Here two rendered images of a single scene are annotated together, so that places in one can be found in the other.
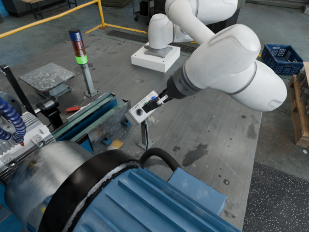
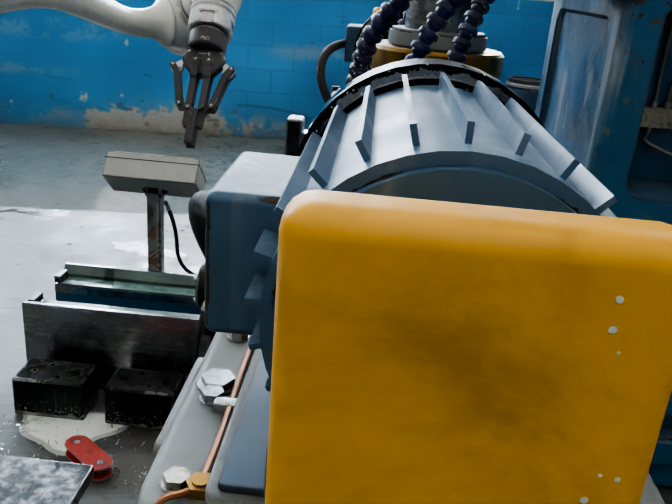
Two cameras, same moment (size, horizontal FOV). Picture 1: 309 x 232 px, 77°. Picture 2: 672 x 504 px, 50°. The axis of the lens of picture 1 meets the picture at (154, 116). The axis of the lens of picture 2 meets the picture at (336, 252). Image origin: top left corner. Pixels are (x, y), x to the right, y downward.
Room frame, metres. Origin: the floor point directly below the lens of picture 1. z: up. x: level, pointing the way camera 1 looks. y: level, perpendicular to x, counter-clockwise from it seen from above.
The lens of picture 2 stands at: (1.06, 1.29, 1.41)
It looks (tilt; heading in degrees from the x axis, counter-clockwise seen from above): 21 degrees down; 236
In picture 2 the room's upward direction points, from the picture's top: 5 degrees clockwise
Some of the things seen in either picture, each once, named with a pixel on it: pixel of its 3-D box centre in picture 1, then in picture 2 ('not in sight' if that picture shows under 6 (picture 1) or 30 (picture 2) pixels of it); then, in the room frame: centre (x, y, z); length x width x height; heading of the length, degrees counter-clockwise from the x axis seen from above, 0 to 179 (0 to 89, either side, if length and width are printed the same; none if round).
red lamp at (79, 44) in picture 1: (77, 43); not in sight; (1.05, 0.42, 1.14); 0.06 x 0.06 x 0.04
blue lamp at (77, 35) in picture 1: (75, 35); not in sight; (1.05, 0.42, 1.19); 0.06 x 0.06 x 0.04
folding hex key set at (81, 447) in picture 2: (73, 109); (88, 457); (0.88, 0.49, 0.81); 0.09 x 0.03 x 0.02; 105
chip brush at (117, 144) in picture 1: (107, 153); not in sight; (0.56, 0.23, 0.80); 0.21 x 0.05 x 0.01; 149
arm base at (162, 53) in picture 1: (156, 47); not in sight; (1.52, -0.02, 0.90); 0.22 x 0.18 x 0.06; 63
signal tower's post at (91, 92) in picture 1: (83, 65); not in sight; (1.05, 0.42, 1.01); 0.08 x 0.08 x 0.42; 54
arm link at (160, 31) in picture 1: (159, 30); not in sight; (1.52, -0.04, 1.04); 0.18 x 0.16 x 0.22; 95
